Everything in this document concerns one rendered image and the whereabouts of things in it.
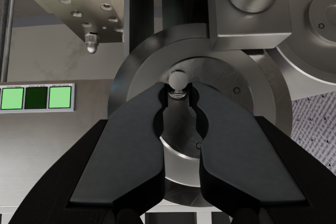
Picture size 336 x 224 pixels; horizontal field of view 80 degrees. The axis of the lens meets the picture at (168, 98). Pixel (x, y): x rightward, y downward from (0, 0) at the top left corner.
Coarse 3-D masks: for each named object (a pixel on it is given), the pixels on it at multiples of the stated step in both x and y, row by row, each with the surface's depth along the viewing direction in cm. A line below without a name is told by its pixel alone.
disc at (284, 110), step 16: (160, 32) 17; (176, 32) 17; (192, 32) 17; (208, 32) 17; (144, 48) 17; (128, 64) 17; (272, 64) 16; (128, 80) 17; (272, 80) 16; (112, 96) 16; (288, 96) 16; (112, 112) 16; (288, 112) 16; (288, 128) 16; (176, 192) 15; (192, 192) 15
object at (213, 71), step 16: (176, 64) 15; (192, 64) 15; (208, 64) 15; (224, 64) 14; (160, 80) 14; (192, 80) 14; (208, 80) 14; (224, 80) 14; (240, 80) 14; (240, 96) 14; (176, 112) 14; (192, 112) 14; (176, 128) 14; (192, 128) 14; (176, 144) 14; (192, 144) 14
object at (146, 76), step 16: (160, 48) 16; (176, 48) 16; (192, 48) 16; (208, 48) 16; (144, 64) 16; (160, 64) 16; (240, 64) 16; (256, 64) 16; (144, 80) 16; (256, 80) 16; (128, 96) 16; (256, 96) 15; (272, 96) 15; (256, 112) 15; (272, 112) 15; (176, 160) 15; (192, 160) 15; (176, 176) 15; (192, 176) 15
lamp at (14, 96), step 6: (6, 90) 50; (12, 90) 50; (18, 90) 50; (6, 96) 50; (12, 96) 50; (18, 96) 50; (6, 102) 50; (12, 102) 50; (18, 102) 50; (6, 108) 50
